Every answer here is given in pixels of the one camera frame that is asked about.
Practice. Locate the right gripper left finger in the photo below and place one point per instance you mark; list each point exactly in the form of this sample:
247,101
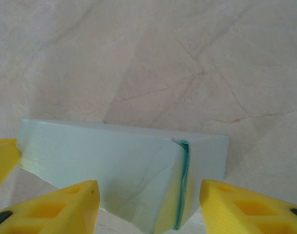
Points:
53,212

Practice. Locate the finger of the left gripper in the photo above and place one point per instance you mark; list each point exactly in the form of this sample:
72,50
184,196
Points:
3,161

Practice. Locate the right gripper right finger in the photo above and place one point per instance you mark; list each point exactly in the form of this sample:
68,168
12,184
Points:
248,209

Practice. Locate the light blue cloth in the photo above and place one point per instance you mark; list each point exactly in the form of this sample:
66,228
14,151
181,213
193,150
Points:
102,151

